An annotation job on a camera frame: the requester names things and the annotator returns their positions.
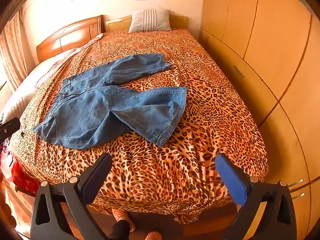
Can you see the patterned beige curtain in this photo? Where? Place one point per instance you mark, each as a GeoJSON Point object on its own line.
{"type": "Point", "coordinates": [12, 50]}

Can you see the light wooden headboard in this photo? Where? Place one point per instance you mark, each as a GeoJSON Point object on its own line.
{"type": "Point", "coordinates": [117, 23]}

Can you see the red printed cloth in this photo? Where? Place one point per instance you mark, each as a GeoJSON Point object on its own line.
{"type": "Point", "coordinates": [17, 177]}

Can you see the curved wooden headboard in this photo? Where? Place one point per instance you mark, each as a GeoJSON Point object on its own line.
{"type": "Point", "coordinates": [72, 36]}

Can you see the person's leg in black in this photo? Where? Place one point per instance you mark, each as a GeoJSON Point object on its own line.
{"type": "Point", "coordinates": [120, 230]}

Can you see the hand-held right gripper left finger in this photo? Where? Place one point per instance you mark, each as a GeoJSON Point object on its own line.
{"type": "Point", "coordinates": [99, 170]}

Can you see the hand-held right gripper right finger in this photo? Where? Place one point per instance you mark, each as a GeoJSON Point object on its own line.
{"type": "Point", "coordinates": [232, 177]}

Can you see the orange polka dot slipper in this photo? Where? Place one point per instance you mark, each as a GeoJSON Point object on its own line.
{"type": "Point", "coordinates": [153, 236]}
{"type": "Point", "coordinates": [120, 213]}

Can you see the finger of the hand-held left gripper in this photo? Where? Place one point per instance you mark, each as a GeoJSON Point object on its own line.
{"type": "Point", "coordinates": [10, 129]}

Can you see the leopard print blanket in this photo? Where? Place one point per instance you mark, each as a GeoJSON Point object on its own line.
{"type": "Point", "coordinates": [200, 105]}

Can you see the blue denim pants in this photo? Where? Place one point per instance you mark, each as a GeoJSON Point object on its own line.
{"type": "Point", "coordinates": [87, 112]}

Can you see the grey striped pillow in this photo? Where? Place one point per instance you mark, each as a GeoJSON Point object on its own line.
{"type": "Point", "coordinates": [150, 21]}

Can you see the wooden wardrobe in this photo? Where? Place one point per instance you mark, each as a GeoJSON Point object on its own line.
{"type": "Point", "coordinates": [275, 42]}

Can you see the white floral quilt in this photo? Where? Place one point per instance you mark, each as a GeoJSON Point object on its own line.
{"type": "Point", "coordinates": [32, 85]}

